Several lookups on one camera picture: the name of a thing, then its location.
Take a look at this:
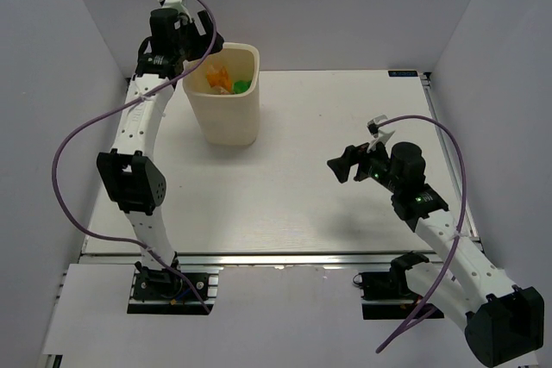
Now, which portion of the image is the aluminium right side rail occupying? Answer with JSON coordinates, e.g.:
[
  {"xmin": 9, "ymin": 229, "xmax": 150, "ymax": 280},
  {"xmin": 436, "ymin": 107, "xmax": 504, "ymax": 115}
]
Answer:
[{"xmin": 419, "ymin": 72, "xmax": 480, "ymax": 243}]

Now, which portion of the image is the aluminium front rail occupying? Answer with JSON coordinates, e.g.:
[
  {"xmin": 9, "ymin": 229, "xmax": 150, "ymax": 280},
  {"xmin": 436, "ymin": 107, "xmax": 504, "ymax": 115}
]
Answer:
[{"xmin": 78, "ymin": 252, "xmax": 442, "ymax": 266}]

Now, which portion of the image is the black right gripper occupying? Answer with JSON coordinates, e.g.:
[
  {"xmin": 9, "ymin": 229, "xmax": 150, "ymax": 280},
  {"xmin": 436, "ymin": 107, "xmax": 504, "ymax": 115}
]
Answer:
[{"xmin": 327, "ymin": 135, "xmax": 401, "ymax": 194}]

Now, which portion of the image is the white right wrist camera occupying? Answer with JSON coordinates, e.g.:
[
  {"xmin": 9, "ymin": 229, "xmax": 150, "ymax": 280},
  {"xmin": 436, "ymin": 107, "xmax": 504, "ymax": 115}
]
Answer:
[{"xmin": 367, "ymin": 115, "xmax": 395, "ymax": 153}]

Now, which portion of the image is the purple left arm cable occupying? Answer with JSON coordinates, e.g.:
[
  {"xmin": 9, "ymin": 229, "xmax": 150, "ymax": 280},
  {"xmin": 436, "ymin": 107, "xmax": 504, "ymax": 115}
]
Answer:
[{"xmin": 51, "ymin": 0, "xmax": 216, "ymax": 315}]

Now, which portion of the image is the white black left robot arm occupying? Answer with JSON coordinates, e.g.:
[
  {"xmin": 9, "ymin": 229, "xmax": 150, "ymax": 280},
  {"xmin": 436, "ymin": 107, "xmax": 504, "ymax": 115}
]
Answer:
[{"xmin": 97, "ymin": 8, "xmax": 223, "ymax": 298}]

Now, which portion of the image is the cream plastic bin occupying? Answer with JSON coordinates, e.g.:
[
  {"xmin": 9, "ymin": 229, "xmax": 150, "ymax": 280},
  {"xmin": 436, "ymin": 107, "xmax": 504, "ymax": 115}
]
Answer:
[{"xmin": 182, "ymin": 42, "xmax": 260, "ymax": 146}]

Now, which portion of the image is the orange juice bottle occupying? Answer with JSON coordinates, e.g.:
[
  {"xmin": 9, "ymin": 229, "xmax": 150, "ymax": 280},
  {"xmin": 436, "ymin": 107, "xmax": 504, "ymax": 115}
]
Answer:
[{"xmin": 205, "ymin": 65, "xmax": 233, "ymax": 90}]

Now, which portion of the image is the aluminium rail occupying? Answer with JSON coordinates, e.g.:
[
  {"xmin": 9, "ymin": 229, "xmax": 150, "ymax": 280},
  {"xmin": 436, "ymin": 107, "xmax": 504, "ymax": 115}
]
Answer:
[
  {"xmin": 78, "ymin": 252, "xmax": 442, "ymax": 266},
  {"xmin": 419, "ymin": 72, "xmax": 480, "ymax": 243}
]

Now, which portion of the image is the green plastic soda bottle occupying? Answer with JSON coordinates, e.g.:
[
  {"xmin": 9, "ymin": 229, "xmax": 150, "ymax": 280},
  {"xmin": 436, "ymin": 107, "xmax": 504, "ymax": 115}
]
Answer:
[{"xmin": 233, "ymin": 80, "xmax": 252, "ymax": 94}]

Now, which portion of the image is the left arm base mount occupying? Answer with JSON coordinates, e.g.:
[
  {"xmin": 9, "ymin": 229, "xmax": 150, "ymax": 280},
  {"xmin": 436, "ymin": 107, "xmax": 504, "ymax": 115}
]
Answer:
[{"xmin": 127, "ymin": 261, "xmax": 218, "ymax": 315}]

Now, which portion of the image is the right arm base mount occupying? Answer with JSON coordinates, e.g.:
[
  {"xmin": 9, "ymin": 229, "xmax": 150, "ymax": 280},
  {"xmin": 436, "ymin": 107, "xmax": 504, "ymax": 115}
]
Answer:
[{"xmin": 352, "ymin": 252, "xmax": 430, "ymax": 321}]

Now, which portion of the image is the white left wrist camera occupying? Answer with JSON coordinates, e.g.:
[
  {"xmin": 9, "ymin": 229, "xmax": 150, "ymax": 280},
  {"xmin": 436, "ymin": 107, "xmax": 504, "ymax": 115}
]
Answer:
[{"xmin": 158, "ymin": 0, "xmax": 189, "ymax": 14}]

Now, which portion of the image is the clear labelled water bottle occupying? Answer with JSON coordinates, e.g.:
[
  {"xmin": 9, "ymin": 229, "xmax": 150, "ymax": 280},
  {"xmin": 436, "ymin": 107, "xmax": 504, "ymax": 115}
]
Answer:
[{"xmin": 210, "ymin": 85, "xmax": 234, "ymax": 96}]

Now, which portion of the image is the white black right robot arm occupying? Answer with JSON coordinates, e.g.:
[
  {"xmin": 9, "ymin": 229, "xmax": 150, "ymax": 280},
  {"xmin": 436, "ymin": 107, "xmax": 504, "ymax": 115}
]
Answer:
[{"xmin": 327, "ymin": 142, "xmax": 544, "ymax": 367}]

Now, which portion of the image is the right blue table sticker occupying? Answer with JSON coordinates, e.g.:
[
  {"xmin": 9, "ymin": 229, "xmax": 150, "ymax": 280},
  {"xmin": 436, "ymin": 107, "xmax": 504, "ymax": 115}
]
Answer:
[{"xmin": 387, "ymin": 70, "xmax": 418, "ymax": 78}]

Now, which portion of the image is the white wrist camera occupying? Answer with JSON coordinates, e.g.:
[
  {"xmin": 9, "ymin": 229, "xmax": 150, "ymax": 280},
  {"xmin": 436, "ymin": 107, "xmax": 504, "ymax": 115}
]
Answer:
[
  {"xmin": 158, "ymin": 0, "xmax": 189, "ymax": 14},
  {"xmin": 367, "ymin": 115, "xmax": 395, "ymax": 153}
]

